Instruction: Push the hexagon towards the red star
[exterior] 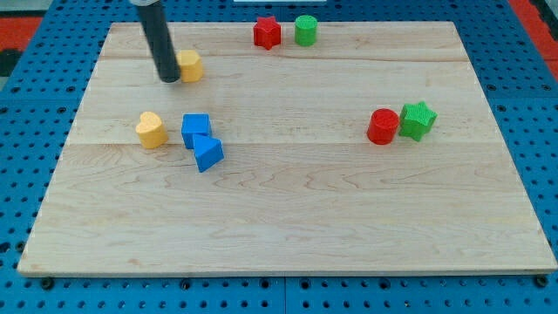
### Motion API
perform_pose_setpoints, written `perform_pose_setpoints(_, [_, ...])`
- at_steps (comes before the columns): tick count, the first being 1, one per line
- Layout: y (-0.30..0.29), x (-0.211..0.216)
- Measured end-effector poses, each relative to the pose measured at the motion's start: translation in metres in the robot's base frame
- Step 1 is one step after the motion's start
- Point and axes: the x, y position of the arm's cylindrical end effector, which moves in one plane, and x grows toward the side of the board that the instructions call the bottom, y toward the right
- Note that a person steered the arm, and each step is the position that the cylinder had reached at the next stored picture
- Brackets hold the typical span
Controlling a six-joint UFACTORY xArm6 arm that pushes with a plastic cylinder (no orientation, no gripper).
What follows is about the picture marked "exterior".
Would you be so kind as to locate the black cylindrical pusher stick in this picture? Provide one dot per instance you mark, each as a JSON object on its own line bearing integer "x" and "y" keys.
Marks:
{"x": 154, "y": 24}

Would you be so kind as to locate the yellow hexagon block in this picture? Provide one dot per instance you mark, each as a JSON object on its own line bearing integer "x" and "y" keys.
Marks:
{"x": 191, "y": 66}

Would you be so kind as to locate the red star block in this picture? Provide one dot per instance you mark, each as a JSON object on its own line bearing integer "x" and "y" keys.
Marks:
{"x": 267, "y": 33}

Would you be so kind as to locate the green star block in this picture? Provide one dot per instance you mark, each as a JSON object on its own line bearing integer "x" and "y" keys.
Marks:
{"x": 416, "y": 120}

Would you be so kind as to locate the blue cube block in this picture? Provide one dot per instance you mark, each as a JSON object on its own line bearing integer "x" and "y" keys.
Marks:
{"x": 194, "y": 123}

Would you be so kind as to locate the yellow heart block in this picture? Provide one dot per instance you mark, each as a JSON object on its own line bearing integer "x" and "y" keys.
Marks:
{"x": 151, "y": 130}

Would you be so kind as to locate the blue triangle block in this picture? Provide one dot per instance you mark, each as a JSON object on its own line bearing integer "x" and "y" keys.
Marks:
{"x": 207, "y": 151}

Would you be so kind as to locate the green cylinder block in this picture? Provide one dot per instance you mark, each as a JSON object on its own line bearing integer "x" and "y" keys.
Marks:
{"x": 305, "y": 30}

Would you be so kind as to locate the light wooden board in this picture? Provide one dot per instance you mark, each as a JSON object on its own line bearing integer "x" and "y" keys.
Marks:
{"x": 301, "y": 190}

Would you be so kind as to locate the red cylinder block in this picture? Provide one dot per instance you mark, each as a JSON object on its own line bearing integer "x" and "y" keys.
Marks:
{"x": 383, "y": 125}

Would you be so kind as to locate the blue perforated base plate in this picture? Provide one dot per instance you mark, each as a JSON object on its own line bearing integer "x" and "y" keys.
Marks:
{"x": 42, "y": 95}

